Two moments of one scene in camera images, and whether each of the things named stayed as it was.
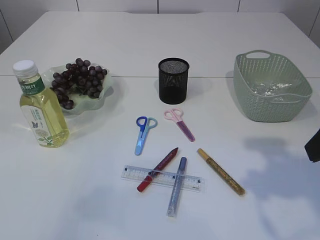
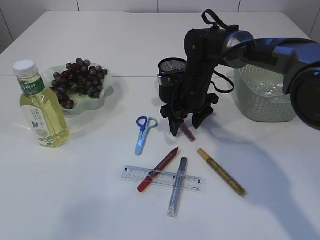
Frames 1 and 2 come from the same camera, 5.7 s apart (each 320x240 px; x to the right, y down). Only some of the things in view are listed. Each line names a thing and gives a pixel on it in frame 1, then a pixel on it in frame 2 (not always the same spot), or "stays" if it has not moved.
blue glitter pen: (177, 188) stays
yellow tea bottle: (40, 107) stays
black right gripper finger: (312, 147) -> (204, 48)
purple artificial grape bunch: (79, 77) stays
